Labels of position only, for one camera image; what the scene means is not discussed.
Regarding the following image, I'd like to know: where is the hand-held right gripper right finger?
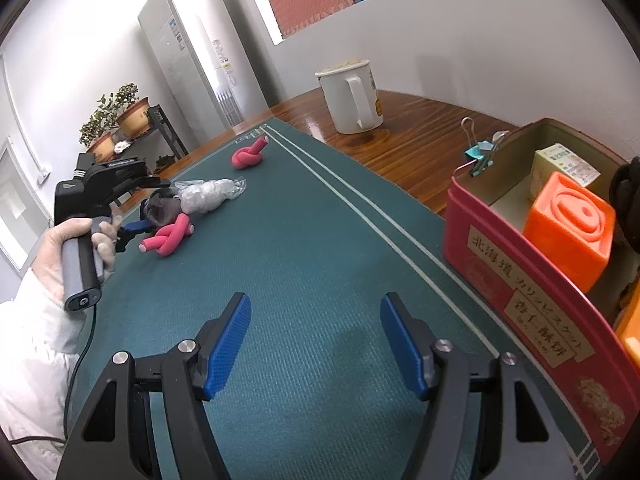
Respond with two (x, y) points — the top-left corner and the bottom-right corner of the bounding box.
(380, 292), (568, 480)

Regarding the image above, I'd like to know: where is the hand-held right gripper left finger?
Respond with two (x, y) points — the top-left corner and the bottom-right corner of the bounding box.
(55, 292), (252, 480)

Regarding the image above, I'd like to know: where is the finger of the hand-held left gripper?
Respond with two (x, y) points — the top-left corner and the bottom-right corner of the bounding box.
(117, 220), (152, 252)

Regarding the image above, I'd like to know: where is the grey rounded object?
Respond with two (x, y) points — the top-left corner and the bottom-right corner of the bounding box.
(141, 189), (183, 227)

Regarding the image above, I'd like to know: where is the pink knotted foam rod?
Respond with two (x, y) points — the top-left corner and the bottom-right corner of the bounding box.
(140, 212), (195, 258)
(231, 136), (269, 171)

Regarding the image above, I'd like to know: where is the red tin box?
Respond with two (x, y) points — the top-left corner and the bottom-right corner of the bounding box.
(442, 118), (640, 468)

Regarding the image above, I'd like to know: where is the person's left hand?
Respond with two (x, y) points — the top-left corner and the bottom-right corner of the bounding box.
(36, 215), (124, 293)

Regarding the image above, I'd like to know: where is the potted plant in small pot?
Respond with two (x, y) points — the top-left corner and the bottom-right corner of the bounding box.
(79, 105), (118, 163)

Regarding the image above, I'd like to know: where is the clear crumpled plastic bag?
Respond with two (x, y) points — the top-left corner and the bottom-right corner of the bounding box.
(172, 176), (247, 215)

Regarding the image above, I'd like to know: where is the potted plant in large pot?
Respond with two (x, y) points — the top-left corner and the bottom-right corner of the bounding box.
(111, 83), (151, 139)

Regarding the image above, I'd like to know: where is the black plant stand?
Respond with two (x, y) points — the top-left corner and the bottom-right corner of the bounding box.
(114, 105), (190, 177)

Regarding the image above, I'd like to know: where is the green table mat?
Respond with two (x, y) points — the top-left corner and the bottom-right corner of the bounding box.
(67, 118), (608, 480)

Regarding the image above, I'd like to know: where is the white standing air conditioner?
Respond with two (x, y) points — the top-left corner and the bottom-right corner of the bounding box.
(137, 0), (268, 143)

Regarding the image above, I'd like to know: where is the orange plastic cube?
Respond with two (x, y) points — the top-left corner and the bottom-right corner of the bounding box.
(522, 171), (617, 295)

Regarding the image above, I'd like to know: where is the teal binder clip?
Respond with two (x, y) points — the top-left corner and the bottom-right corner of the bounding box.
(460, 116), (511, 177)

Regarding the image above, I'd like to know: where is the orange object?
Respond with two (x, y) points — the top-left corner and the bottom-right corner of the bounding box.
(615, 305), (640, 356)

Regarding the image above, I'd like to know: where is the small pale green box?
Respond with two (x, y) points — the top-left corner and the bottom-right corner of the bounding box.
(530, 143), (601, 196)

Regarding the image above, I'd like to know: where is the white mug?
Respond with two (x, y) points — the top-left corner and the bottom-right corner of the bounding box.
(315, 58), (385, 135)

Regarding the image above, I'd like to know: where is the black object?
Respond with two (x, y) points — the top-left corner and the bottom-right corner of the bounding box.
(609, 156), (640, 253)

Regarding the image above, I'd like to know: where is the white window frame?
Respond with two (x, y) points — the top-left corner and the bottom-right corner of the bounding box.
(0, 136), (33, 276)

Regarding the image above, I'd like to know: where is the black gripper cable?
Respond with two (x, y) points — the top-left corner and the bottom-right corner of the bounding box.
(7, 307), (98, 446)

